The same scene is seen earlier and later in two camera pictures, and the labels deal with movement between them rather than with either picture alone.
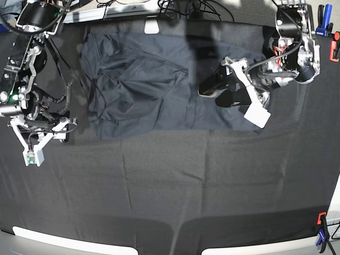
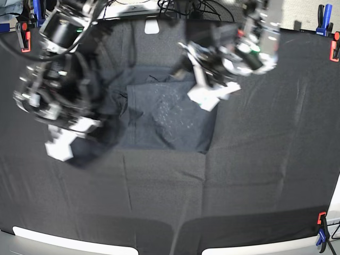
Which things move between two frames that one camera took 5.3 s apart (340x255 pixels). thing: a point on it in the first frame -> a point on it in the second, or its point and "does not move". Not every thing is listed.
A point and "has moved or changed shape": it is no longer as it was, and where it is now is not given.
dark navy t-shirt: x=144 y=82 has moved or changed shape
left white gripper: x=35 y=155 -> x=60 y=147
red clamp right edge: x=333 y=47 does not move
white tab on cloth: x=151 y=26 does not move
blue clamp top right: x=324 y=27 does not move
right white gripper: x=243 y=94 -> x=206 y=95
